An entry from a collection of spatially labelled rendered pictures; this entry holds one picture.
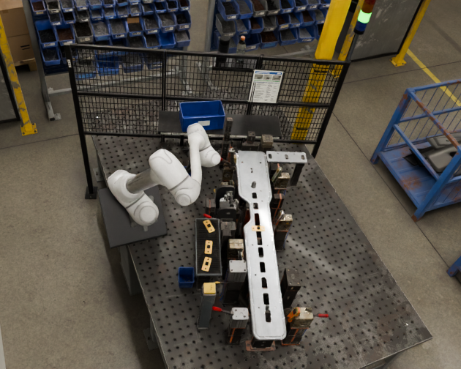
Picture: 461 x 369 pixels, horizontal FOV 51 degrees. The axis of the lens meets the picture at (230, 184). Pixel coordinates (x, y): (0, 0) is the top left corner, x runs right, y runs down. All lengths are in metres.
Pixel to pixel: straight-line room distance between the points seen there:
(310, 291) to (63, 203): 2.29
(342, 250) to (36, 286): 2.29
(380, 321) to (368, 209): 1.64
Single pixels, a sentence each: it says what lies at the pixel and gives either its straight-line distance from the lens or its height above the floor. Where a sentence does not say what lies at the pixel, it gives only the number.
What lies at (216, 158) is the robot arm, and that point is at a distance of 3.00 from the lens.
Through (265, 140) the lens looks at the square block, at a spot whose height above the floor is 1.06.
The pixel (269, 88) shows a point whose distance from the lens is 3.56.
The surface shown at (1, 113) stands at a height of 0.26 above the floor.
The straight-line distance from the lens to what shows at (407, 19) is 6.25.
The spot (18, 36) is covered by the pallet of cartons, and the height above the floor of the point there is 0.44.
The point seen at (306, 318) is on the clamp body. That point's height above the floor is 1.06.
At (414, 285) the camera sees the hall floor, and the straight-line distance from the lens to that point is 4.46.
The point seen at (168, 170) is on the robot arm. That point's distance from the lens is 2.48.
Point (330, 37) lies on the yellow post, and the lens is 3.43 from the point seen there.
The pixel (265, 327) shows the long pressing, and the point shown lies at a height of 1.00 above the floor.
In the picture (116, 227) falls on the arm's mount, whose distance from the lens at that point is 3.27.
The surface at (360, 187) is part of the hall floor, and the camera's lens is 4.89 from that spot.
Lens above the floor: 3.50
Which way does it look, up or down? 50 degrees down
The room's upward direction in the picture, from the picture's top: 11 degrees clockwise
